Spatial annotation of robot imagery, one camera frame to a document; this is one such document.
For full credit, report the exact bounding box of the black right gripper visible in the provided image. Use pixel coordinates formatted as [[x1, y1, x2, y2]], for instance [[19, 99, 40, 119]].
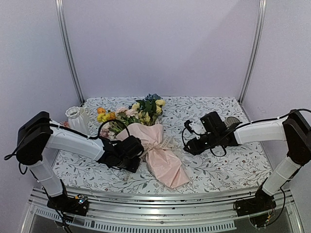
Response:
[[184, 131, 219, 156]]

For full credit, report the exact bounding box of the cream printed ribbon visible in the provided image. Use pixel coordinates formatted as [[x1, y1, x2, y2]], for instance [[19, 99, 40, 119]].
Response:
[[144, 136, 178, 151]]

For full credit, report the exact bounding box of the pink wrapping paper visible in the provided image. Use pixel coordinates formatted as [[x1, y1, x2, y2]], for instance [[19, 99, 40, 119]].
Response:
[[116, 123, 190, 188]]

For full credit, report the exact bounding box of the artificial flower bouquet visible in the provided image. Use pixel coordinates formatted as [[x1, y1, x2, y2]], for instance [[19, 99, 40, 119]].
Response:
[[97, 94, 166, 138]]

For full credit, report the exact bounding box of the white ribbed ceramic vase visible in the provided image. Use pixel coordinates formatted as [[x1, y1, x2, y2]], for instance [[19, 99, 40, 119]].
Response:
[[65, 106, 90, 135]]

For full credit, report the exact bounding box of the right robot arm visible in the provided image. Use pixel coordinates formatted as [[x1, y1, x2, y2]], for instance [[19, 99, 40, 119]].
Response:
[[183, 109, 311, 212]]

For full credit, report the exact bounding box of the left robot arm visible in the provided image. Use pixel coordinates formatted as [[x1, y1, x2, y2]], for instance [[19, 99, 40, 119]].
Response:
[[14, 111, 144, 211]]

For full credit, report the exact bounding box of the red striped bowl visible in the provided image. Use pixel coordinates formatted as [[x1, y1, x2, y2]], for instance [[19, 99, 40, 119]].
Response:
[[225, 116, 241, 128]]

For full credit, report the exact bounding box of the floral patterned tablecloth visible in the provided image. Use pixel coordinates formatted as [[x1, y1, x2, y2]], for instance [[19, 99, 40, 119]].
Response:
[[53, 97, 272, 195]]

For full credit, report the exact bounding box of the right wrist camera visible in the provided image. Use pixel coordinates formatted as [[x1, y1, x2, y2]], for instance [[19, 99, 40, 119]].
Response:
[[184, 120, 206, 139]]

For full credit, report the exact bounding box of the aluminium front rail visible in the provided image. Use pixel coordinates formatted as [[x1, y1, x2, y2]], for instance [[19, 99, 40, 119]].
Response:
[[26, 186, 302, 233]]

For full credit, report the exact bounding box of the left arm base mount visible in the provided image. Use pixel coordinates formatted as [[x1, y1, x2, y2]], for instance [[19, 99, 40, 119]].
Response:
[[47, 193, 89, 216]]

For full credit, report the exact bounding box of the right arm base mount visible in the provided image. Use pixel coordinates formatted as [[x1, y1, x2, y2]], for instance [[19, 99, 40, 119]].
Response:
[[233, 189, 276, 216]]

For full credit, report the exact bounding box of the right aluminium frame post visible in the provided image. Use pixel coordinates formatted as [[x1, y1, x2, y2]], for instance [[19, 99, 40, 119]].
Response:
[[238, 0, 267, 105]]

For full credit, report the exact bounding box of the aluminium frame post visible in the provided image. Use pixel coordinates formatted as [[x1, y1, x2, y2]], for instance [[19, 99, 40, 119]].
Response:
[[55, 0, 85, 104], [238, 0, 267, 105]]

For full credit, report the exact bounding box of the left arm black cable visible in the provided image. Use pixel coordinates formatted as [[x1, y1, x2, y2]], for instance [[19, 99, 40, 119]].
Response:
[[3, 118, 131, 175]]

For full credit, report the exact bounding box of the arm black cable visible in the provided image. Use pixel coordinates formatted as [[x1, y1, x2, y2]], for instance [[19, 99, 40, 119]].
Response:
[[3, 118, 131, 175], [182, 109, 311, 219]]

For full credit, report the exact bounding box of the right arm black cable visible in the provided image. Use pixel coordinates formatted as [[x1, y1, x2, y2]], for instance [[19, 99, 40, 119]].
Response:
[[182, 109, 311, 219]]

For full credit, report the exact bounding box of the left aluminium frame post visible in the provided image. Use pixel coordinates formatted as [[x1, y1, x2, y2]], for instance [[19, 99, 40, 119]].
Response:
[[55, 0, 85, 104]]

